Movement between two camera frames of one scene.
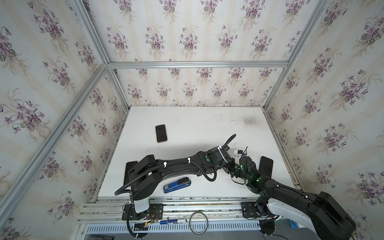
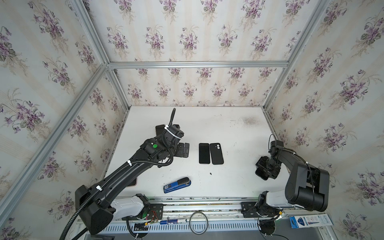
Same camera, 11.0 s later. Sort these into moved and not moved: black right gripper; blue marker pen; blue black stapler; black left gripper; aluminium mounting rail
Moved: black left gripper; black right gripper
Not moved: blue marker pen; aluminium mounting rail; blue black stapler
